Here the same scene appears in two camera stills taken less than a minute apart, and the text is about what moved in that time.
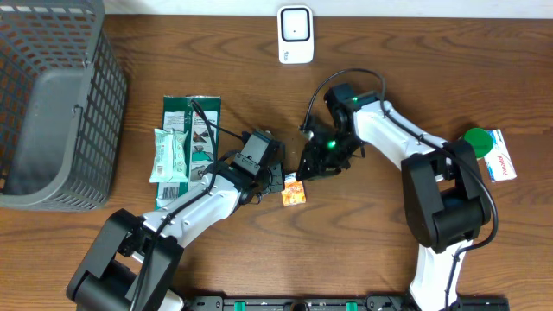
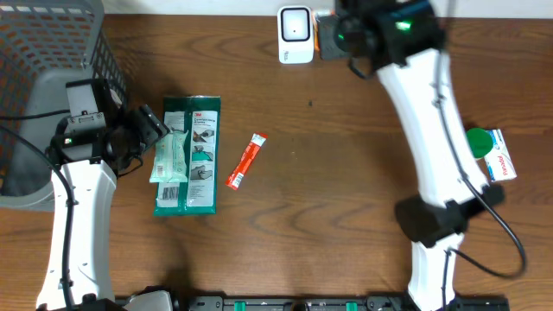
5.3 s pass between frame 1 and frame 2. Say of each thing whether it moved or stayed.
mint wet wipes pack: stayed
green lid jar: stayed
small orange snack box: moved
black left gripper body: moved
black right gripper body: moved
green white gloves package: stayed
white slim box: stayed
